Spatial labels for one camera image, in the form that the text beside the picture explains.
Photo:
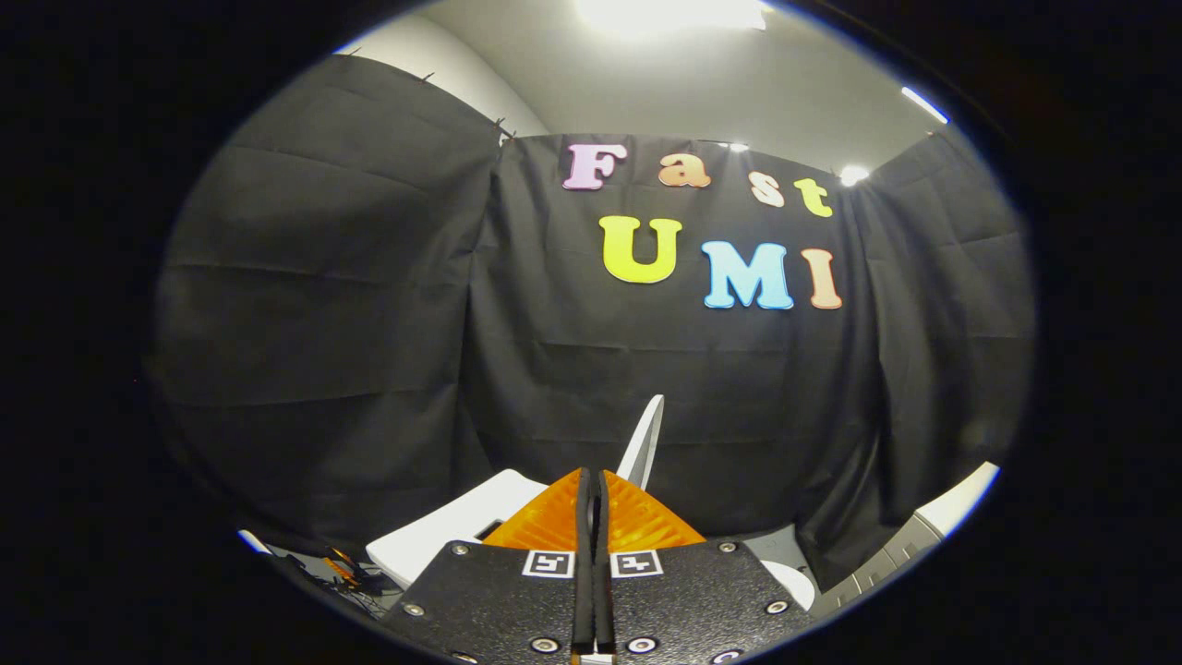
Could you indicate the large bright ceiling light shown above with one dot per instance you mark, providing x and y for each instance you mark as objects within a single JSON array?
[{"x": 669, "y": 11}]

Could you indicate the rectangular ceiling light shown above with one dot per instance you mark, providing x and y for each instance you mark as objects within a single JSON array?
[{"x": 925, "y": 104}]

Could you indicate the small ceiling light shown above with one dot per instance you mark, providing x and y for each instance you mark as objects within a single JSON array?
[{"x": 853, "y": 175}]

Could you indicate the long narrow ceiling light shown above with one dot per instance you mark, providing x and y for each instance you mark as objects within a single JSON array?
[{"x": 734, "y": 147}]

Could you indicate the grey ribbed door panel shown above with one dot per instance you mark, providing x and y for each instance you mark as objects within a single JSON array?
[{"x": 960, "y": 499}]

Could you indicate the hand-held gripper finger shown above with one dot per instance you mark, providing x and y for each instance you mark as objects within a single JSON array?
[
  {"x": 602, "y": 573},
  {"x": 583, "y": 573}
]

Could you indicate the black backdrop cloth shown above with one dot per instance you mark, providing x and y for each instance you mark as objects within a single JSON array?
[{"x": 369, "y": 323}]

